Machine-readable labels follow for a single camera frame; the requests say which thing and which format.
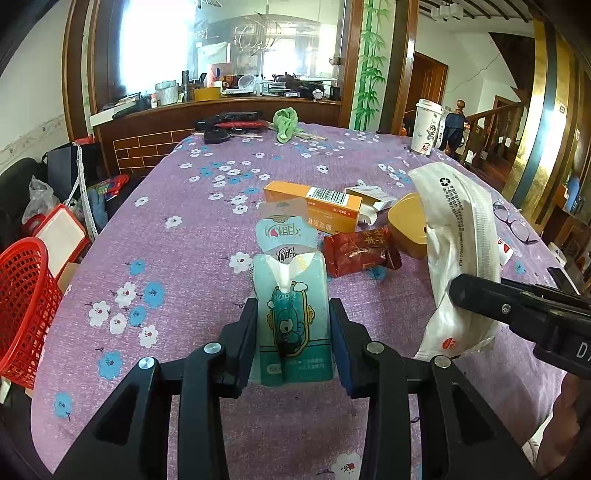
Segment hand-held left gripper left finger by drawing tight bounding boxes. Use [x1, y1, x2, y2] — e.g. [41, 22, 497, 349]
[54, 298, 259, 480]

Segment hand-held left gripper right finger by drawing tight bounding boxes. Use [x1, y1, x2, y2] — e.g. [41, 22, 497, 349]
[329, 298, 539, 480]

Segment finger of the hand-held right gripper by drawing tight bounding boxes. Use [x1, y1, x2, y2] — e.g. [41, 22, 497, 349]
[449, 273, 550, 333]

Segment teal tissue pack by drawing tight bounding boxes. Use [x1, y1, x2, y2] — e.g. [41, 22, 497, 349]
[249, 251, 335, 386]

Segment white plastic bag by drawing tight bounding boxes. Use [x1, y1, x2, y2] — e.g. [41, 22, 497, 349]
[409, 162, 502, 363]

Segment red snack wrapper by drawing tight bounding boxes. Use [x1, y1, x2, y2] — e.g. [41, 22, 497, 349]
[322, 226, 402, 278]

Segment yellow plastic container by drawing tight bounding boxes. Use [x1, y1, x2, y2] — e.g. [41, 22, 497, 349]
[387, 192, 430, 260]

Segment printed jelly pouch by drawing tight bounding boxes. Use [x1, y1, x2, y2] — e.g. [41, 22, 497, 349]
[255, 199, 319, 266]

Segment red plastic basket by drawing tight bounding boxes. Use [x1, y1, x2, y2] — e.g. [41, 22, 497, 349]
[0, 237, 63, 391]

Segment eyeglasses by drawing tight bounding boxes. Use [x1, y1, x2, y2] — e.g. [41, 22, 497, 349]
[492, 202, 540, 244]

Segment purple floral tablecloth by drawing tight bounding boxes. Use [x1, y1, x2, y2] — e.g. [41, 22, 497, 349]
[32, 122, 578, 480]

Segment orange carton box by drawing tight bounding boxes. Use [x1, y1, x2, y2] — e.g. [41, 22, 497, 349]
[263, 181, 363, 234]

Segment small white carton box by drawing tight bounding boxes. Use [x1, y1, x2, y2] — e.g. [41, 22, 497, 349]
[344, 185, 399, 225]

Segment wooden stair railing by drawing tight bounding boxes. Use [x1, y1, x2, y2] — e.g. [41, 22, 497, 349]
[455, 99, 527, 167]

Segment dark blue cloth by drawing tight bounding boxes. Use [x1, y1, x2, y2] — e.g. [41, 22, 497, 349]
[438, 111, 468, 153]

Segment white paper cup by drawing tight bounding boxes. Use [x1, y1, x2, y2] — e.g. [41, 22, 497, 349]
[410, 98, 445, 156]

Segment cardboard box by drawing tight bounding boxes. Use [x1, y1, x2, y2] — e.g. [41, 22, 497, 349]
[55, 262, 80, 296]

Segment red printed packet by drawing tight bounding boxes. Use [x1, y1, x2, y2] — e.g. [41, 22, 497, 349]
[90, 174, 130, 198]

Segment red framed white board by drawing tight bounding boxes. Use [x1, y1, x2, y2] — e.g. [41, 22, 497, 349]
[34, 205, 90, 278]

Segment flat red case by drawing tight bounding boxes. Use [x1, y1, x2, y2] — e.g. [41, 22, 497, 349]
[215, 120, 269, 131]

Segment green cloth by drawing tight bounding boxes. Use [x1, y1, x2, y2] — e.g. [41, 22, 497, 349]
[272, 107, 300, 143]

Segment long black tool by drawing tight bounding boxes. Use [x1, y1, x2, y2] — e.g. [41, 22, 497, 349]
[196, 111, 262, 132]

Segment wooden counter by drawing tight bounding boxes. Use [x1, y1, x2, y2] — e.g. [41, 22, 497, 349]
[90, 95, 342, 178]

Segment wooden door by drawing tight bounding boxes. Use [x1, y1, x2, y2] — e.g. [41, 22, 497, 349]
[406, 52, 448, 125]

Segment black bag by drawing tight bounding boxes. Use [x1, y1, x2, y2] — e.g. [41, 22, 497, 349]
[46, 142, 100, 190]

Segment clear plastic bag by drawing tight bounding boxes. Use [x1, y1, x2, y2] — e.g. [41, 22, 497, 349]
[22, 175, 61, 224]

